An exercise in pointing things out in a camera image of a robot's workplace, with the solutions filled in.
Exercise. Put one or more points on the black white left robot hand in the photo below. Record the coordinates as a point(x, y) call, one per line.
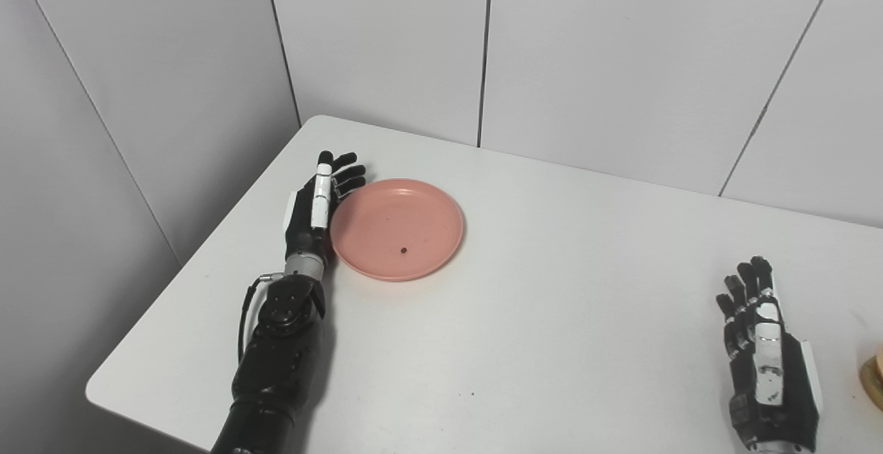
point(302, 223)

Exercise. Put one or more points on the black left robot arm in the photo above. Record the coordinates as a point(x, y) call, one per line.
point(279, 364)

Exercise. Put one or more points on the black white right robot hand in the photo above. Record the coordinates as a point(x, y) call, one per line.
point(779, 412)

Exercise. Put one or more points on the pink round plate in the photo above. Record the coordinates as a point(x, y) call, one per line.
point(400, 219)

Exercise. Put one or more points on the toy hamburger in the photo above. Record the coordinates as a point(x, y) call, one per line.
point(873, 378)

